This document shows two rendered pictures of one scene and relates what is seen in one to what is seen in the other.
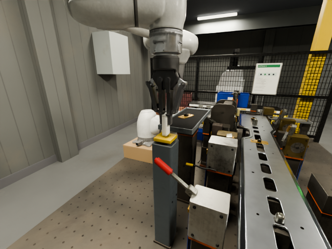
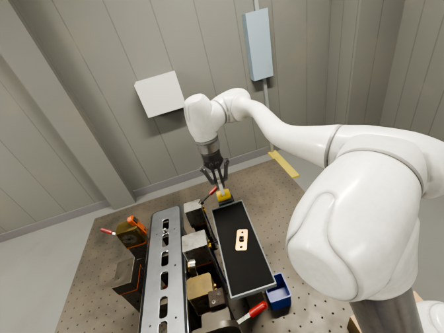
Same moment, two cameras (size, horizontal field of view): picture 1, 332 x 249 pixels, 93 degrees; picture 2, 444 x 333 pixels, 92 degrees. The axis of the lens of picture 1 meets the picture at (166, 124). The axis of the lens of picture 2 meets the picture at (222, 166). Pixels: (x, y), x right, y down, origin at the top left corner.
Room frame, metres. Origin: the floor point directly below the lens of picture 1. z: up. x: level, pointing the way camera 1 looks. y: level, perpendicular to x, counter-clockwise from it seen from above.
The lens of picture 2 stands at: (1.15, -0.32, 1.82)
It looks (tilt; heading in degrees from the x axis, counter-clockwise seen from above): 34 degrees down; 153
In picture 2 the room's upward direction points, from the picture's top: 15 degrees counter-clockwise
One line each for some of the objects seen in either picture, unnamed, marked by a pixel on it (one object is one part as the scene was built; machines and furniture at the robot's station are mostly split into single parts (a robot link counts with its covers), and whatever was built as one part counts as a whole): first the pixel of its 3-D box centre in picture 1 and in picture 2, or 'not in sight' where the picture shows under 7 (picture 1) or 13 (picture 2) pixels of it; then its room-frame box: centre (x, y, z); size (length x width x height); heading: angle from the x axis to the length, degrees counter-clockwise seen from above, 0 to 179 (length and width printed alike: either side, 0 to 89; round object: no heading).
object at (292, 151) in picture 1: (292, 165); not in sight; (0.76, -0.71, 0.87); 0.12 x 0.07 x 0.35; 65
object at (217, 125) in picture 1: (214, 157); (228, 322); (0.79, -0.27, 0.90); 0.05 x 0.05 x 0.40; 65
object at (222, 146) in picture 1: (214, 184); (209, 266); (0.56, -0.21, 0.90); 0.13 x 0.08 x 0.41; 65
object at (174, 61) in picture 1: (166, 72); (212, 158); (0.48, 0.00, 1.36); 0.08 x 0.07 x 0.09; 65
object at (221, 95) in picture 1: (232, 99); not in sight; (1.68, -0.71, 1.10); 0.30 x 0.17 x 0.13; 66
